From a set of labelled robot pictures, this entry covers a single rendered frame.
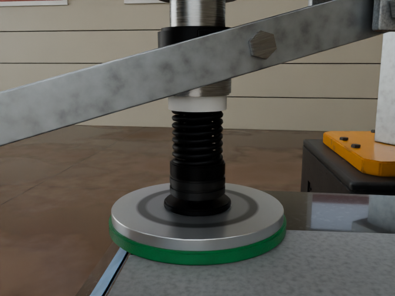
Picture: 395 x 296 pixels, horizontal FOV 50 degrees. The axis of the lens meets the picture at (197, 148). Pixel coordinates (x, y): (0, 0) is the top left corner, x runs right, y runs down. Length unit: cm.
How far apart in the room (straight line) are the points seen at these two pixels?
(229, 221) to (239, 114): 607
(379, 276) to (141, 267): 23
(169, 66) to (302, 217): 28
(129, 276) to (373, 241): 28
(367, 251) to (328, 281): 9
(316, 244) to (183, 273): 16
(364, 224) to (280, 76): 594
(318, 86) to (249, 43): 609
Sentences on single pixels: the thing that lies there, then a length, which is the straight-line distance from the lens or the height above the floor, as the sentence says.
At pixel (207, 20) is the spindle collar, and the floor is 108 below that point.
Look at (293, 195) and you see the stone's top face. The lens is 68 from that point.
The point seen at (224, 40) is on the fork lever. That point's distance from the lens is 45.
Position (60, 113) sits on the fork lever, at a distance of 44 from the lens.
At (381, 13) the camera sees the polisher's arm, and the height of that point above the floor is 108.
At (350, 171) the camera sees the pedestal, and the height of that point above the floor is 74.
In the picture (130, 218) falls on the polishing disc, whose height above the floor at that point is 86.
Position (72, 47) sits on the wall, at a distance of 716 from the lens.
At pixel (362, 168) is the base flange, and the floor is 75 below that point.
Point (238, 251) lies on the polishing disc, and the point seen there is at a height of 84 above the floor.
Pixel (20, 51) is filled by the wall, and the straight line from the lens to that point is 758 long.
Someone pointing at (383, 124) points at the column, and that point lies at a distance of 144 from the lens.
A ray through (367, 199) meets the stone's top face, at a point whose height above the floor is 83.
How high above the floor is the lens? 103
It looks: 12 degrees down
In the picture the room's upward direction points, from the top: straight up
